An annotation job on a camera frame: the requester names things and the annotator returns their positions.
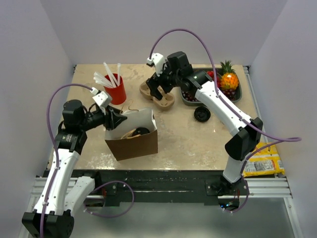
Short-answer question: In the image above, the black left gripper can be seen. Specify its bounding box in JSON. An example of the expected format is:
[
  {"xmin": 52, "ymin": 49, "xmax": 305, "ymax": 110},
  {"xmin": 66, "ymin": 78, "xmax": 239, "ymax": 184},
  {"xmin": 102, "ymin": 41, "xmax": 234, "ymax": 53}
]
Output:
[{"xmin": 79, "ymin": 104, "xmax": 127, "ymax": 131}]

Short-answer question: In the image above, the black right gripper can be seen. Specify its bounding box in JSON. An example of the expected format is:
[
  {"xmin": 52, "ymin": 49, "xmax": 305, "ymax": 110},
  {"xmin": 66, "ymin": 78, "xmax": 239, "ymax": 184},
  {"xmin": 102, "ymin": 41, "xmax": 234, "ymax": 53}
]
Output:
[{"xmin": 147, "ymin": 59, "xmax": 181, "ymax": 100}]

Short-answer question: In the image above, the black coffee cup lid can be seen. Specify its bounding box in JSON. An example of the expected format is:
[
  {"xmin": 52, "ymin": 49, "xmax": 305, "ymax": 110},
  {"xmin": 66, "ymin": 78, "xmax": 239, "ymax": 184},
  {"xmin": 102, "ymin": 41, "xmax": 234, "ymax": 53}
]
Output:
[{"xmin": 132, "ymin": 127, "xmax": 150, "ymax": 137}]

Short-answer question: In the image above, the brown paper bag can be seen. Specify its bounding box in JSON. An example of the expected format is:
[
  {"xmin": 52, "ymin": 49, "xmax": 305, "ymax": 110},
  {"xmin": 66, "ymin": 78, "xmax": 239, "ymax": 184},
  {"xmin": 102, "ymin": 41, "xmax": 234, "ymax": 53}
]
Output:
[{"xmin": 105, "ymin": 107, "xmax": 158, "ymax": 161}]

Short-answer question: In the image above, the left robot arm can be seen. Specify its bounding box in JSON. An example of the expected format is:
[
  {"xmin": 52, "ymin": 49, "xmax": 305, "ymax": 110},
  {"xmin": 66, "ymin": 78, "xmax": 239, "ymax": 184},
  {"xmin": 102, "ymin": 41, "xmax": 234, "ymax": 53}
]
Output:
[{"xmin": 22, "ymin": 100, "xmax": 127, "ymax": 238}]

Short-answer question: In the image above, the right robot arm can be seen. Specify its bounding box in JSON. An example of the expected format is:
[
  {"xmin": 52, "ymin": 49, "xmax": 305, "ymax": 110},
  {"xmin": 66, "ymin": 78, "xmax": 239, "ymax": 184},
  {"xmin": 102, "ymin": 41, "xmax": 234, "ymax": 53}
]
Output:
[{"xmin": 146, "ymin": 52, "xmax": 263, "ymax": 196}]

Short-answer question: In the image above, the red straw holder cup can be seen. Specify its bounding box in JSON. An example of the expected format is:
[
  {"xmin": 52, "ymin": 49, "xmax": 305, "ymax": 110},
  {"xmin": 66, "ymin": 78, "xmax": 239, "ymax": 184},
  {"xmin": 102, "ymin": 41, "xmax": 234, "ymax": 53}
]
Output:
[{"xmin": 104, "ymin": 76, "xmax": 126, "ymax": 105}]

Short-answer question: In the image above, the grey fruit tray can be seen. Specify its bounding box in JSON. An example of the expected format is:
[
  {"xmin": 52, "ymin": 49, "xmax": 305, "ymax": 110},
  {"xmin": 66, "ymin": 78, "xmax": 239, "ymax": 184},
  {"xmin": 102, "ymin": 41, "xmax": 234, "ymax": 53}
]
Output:
[{"xmin": 179, "ymin": 67, "xmax": 242, "ymax": 107}]

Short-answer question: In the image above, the pineapple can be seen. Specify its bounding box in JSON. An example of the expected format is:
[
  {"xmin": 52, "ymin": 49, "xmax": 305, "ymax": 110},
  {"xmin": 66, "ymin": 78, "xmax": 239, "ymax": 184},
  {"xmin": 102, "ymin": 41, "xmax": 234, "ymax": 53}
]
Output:
[{"xmin": 220, "ymin": 60, "xmax": 239, "ymax": 91}]

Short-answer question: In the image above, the bunch of dark red grapes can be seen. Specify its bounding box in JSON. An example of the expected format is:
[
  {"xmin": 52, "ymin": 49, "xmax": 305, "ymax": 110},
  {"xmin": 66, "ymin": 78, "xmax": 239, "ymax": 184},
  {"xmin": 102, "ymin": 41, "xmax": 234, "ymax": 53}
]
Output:
[{"xmin": 180, "ymin": 89, "xmax": 242, "ymax": 105}]

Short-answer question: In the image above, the yellow snack bag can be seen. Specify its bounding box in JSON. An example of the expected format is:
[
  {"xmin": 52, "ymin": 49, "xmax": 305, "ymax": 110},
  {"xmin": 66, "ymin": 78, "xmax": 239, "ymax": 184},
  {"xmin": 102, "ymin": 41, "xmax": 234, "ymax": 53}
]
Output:
[{"xmin": 243, "ymin": 142, "xmax": 285, "ymax": 177}]

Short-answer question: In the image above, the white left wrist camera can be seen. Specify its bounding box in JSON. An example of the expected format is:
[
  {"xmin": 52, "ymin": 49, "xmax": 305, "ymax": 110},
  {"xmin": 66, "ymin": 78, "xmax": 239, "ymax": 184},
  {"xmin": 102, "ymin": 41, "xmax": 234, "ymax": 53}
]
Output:
[{"xmin": 90, "ymin": 87, "xmax": 112, "ymax": 109}]

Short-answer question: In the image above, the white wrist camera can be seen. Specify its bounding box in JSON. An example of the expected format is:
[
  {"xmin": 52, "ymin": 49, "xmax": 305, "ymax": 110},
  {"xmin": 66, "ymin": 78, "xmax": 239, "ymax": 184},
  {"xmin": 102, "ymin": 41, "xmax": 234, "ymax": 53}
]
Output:
[
  {"xmin": 146, "ymin": 53, "xmax": 166, "ymax": 76},
  {"xmin": 90, "ymin": 87, "xmax": 112, "ymax": 109}
]

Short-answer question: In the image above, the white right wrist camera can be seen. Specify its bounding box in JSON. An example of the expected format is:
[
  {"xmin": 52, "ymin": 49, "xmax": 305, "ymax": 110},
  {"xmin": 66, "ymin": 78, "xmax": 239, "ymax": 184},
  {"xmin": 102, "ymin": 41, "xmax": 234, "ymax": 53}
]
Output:
[{"xmin": 146, "ymin": 53, "xmax": 166, "ymax": 76}]

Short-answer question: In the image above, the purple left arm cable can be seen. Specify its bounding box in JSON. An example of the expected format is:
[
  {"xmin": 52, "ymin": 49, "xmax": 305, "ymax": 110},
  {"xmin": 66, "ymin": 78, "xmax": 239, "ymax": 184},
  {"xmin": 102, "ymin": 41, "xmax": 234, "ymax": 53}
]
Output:
[{"xmin": 39, "ymin": 83, "xmax": 135, "ymax": 238}]

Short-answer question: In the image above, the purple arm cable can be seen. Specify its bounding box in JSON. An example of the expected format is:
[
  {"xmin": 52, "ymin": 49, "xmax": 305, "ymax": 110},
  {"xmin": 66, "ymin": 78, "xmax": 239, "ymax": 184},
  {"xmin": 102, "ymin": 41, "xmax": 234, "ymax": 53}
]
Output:
[
  {"xmin": 39, "ymin": 83, "xmax": 135, "ymax": 238},
  {"xmin": 150, "ymin": 28, "xmax": 302, "ymax": 214}
]

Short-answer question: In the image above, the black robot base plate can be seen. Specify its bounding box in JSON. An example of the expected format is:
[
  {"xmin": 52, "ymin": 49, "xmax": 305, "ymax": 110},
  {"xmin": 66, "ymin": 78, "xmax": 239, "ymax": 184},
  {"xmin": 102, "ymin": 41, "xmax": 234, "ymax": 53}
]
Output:
[{"xmin": 43, "ymin": 169, "xmax": 249, "ymax": 207}]

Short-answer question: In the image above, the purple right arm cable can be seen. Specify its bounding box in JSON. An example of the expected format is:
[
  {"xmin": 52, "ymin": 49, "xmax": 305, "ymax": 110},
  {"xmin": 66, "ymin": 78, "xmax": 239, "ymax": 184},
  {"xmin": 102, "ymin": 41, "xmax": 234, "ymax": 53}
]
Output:
[{"xmin": 150, "ymin": 28, "xmax": 302, "ymax": 214}]

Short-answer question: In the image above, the aluminium frame rail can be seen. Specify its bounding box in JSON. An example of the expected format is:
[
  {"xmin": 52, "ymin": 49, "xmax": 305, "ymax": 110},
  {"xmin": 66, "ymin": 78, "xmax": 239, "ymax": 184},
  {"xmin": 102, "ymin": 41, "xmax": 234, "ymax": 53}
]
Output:
[{"xmin": 31, "ymin": 178, "xmax": 292, "ymax": 198}]

